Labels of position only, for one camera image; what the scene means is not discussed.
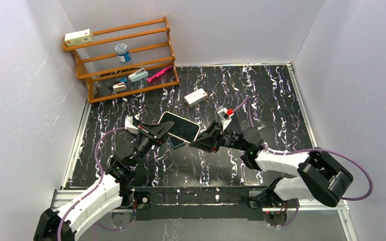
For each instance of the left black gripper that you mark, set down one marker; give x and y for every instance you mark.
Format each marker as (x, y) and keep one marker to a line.
(148, 134)

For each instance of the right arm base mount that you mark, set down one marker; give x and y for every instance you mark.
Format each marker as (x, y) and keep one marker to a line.
(277, 217)

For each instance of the white box with barcode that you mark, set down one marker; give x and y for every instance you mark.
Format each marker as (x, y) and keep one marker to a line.
(195, 97)

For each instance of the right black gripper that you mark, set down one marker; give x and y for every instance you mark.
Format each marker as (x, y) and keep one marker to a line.
(218, 135)

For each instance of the wooden shelf rack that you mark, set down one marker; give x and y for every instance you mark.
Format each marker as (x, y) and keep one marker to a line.
(150, 47)

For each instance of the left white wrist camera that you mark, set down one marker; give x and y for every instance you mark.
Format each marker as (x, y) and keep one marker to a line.
(131, 124)

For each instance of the white green box on shelf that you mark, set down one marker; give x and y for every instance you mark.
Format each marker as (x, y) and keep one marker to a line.
(79, 37)

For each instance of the phone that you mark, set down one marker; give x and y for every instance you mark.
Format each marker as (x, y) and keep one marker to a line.
(176, 142)
(182, 128)

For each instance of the blue white jar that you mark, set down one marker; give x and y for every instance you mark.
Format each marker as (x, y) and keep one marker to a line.
(122, 53)

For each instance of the black blue marker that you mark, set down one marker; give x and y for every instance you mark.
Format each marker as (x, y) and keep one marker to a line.
(120, 80)

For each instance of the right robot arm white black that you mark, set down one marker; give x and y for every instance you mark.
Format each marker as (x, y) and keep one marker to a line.
(315, 174)

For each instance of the pink comb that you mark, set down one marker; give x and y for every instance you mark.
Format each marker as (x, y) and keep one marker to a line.
(159, 73)

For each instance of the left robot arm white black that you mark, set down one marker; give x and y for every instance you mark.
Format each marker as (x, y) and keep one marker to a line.
(72, 220)

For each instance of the beige small stapler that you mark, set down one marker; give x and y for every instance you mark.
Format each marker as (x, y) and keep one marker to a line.
(119, 87)

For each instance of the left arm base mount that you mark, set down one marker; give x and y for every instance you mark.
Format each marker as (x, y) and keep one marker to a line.
(125, 215)

